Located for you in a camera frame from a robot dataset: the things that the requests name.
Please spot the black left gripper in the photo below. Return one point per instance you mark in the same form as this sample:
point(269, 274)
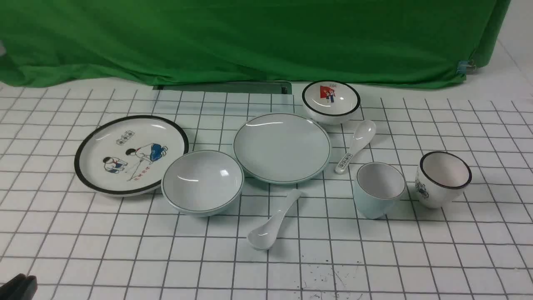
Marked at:
point(20, 287)

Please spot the pale green bowl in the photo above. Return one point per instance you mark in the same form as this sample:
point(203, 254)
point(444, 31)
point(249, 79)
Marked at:
point(203, 183)

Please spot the plain white ceramic spoon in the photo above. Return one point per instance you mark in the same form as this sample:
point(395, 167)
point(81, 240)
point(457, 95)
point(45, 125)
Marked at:
point(263, 237)

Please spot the pale green cup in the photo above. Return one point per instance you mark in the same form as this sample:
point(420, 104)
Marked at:
point(377, 188)

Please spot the black-rimmed illustrated plate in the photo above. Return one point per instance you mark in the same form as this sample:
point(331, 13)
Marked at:
point(130, 155)

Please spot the pale green plate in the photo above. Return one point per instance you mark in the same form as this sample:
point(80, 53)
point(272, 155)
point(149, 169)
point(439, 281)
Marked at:
point(282, 148)

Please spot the black-rimmed illustrated bowl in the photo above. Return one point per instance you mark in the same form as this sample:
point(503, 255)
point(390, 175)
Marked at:
point(330, 102)

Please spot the white spoon with label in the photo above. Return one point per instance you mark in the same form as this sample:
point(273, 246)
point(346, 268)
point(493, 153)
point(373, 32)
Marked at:
point(363, 135)

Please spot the black-rimmed illustrated cup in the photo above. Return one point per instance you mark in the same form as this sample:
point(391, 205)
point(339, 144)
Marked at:
point(441, 177)

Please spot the green backdrop cloth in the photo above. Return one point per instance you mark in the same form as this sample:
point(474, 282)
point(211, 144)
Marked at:
point(396, 43)

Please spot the blue binder clip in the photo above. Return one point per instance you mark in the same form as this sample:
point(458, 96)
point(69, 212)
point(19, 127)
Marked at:
point(465, 67)

